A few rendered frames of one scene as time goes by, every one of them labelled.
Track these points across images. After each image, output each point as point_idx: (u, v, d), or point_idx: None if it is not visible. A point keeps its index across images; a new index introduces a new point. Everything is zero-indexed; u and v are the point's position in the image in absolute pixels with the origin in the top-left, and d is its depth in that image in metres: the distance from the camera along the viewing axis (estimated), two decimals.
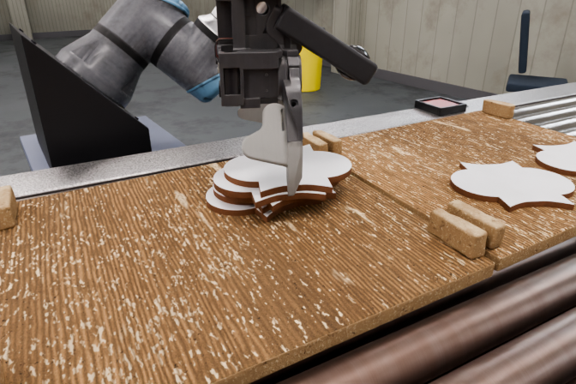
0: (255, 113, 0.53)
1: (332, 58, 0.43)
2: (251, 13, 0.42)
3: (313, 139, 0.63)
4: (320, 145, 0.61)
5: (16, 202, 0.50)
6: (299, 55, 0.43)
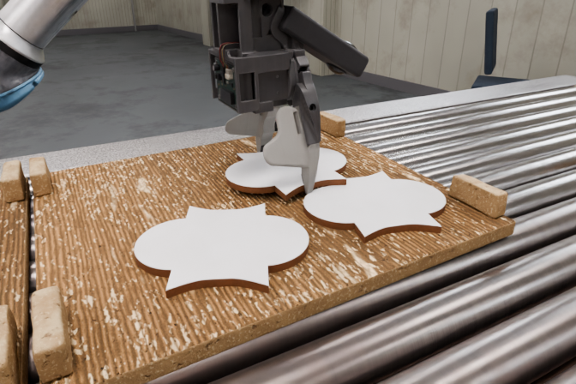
0: (243, 125, 0.51)
1: (333, 55, 0.45)
2: (255, 15, 0.41)
3: (8, 171, 0.46)
4: (3, 181, 0.44)
5: None
6: (303, 54, 0.44)
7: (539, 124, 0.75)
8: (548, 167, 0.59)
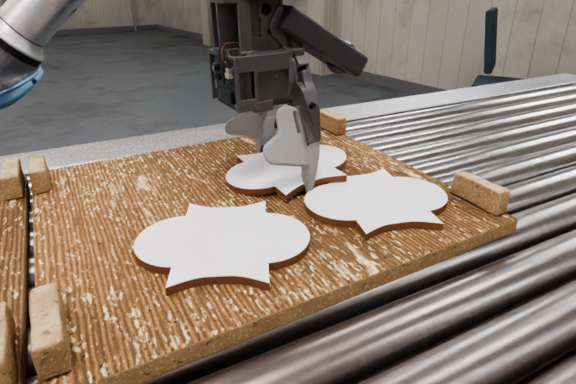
0: (243, 125, 0.51)
1: (332, 54, 0.45)
2: (255, 15, 0.41)
3: (7, 168, 0.46)
4: (2, 178, 0.44)
5: None
6: (303, 53, 0.44)
7: (541, 123, 0.75)
8: (548, 167, 0.59)
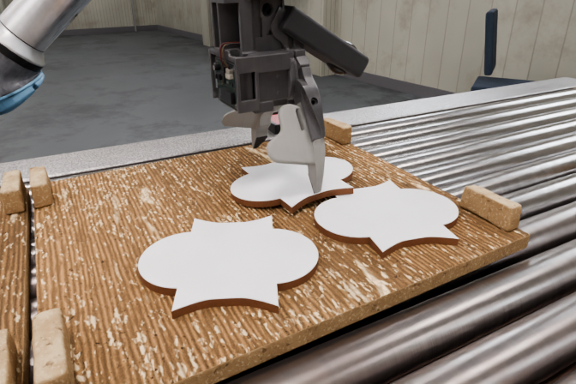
0: (240, 118, 0.52)
1: (333, 55, 0.45)
2: (256, 15, 0.41)
3: (8, 182, 0.45)
4: (3, 192, 0.43)
5: None
6: (303, 54, 0.44)
7: (547, 133, 0.74)
8: None
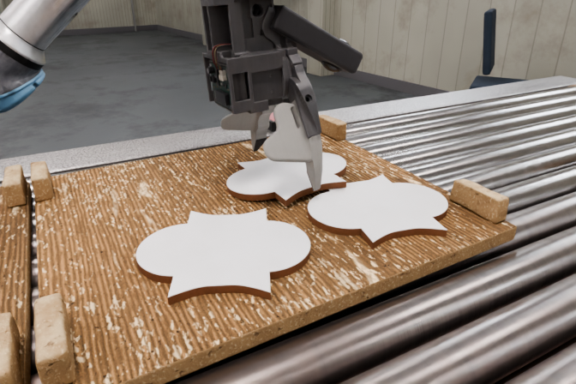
0: (238, 121, 0.52)
1: (326, 51, 0.45)
2: (246, 15, 0.41)
3: (9, 176, 0.46)
4: (4, 186, 0.44)
5: None
6: (296, 52, 0.44)
7: (539, 129, 0.75)
8: None
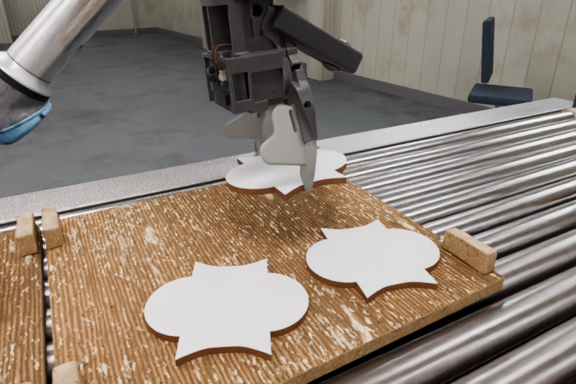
0: (242, 128, 0.52)
1: (326, 51, 0.45)
2: (246, 15, 0.41)
3: (22, 225, 0.49)
4: (18, 237, 0.47)
5: None
6: (296, 52, 0.44)
7: (531, 162, 0.78)
8: (530, 215, 0.63)
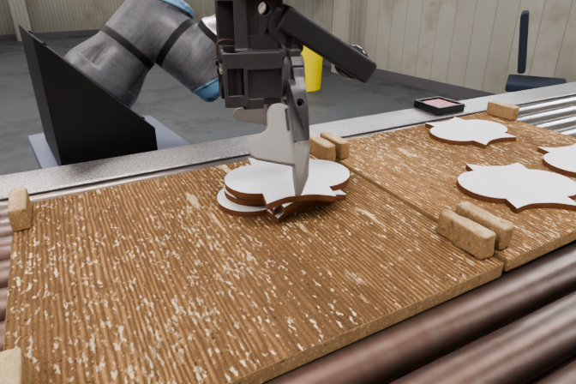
0: (251, 114, 0.53)
1: (333, 57, 0.44)
2: (253, 13, 0.42)
3: (321, 141, 0.64)
4: (327, 147, 0.62)
5: (31, 204, 0.51)
6: (301, 55, 0.44)
7: None
8: None
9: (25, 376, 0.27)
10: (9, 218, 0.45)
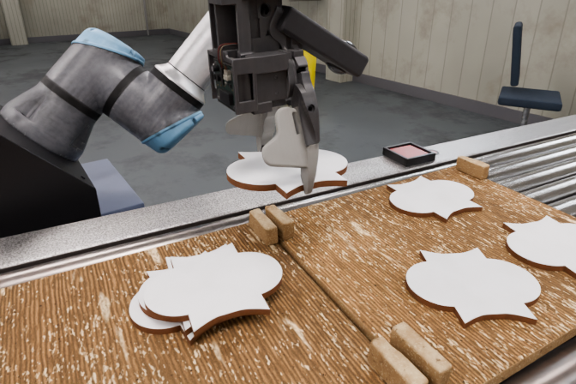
0: (243, 125, 0.51)
1: (332, 55, 0.45)
2: (254, 15, 0.41)
3: (262, 219, 0.58)
4: (268, 229, 0.56)
5: None
6: (302, 54, 0.44)
7: None
8: None
9: None
10: None
